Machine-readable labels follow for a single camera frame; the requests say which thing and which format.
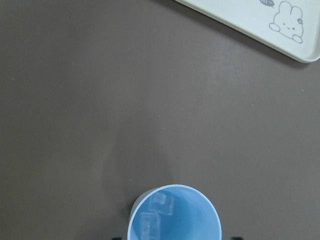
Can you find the ice cubes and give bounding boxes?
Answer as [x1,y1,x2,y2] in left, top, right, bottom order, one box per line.
[138,191,175,240]

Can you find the cream rabbit tray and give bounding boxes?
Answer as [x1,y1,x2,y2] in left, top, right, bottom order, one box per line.
[180,0,320,63]

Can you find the light blue plastic cup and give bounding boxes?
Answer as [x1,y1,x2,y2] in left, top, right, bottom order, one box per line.
[126,184,222,240]

